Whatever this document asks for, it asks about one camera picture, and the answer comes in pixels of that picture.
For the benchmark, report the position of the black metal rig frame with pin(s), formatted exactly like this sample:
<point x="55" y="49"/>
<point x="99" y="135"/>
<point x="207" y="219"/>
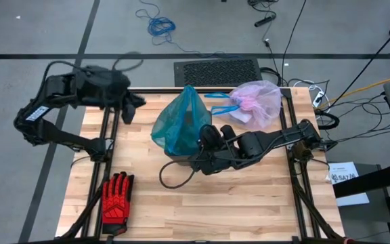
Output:
<point x="154" y="91"/>

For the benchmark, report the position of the black side table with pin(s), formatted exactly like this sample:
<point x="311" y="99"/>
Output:
<point x="367" y="181"/>

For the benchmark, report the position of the pale pink trash bag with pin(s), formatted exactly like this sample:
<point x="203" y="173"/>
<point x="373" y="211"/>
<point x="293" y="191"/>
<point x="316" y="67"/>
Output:
<point x="259" y="101"/>

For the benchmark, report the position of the black perforated computer case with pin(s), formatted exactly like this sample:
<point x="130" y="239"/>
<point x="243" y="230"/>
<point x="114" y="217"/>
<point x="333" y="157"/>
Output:
<point x="215" y="72"/>

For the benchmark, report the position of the silver bracket plate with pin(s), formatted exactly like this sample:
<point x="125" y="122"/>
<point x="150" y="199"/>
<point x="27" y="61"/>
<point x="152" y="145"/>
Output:
<point x="289" y="144"/>

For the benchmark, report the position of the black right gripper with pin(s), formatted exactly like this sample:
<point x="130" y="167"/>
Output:
<point x="215" y="162"/>

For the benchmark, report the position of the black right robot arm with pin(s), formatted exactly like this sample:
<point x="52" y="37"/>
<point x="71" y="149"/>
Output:
<point x="283" y="137"/>

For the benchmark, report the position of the white printed paper sheet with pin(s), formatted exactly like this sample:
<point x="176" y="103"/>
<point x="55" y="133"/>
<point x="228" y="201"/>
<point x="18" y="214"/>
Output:
<point x="347" y="189"/>

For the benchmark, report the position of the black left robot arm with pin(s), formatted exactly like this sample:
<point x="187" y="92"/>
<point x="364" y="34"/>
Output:
<point x="63" y="135"/>

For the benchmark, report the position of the white power strip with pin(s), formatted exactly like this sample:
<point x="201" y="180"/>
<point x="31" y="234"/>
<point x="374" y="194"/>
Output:
<point x="318" y="99"/>

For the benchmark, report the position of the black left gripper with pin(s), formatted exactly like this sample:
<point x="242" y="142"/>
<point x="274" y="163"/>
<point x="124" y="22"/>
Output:
<point x="122" y="93"/>

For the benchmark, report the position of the black power strip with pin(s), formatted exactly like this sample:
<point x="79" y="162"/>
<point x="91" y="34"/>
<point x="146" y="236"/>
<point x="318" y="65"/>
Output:
<point x="265" y="20"/>

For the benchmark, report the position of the teal trash bag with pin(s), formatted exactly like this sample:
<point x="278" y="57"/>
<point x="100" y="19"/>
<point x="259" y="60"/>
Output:
<point x="181" y="125"/>

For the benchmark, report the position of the red work glove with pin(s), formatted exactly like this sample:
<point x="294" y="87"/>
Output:
<point x="115" y="203"/>

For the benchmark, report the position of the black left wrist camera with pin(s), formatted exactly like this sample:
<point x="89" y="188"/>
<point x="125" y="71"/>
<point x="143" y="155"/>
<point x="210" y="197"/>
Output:
<point x="128" y="113"/>

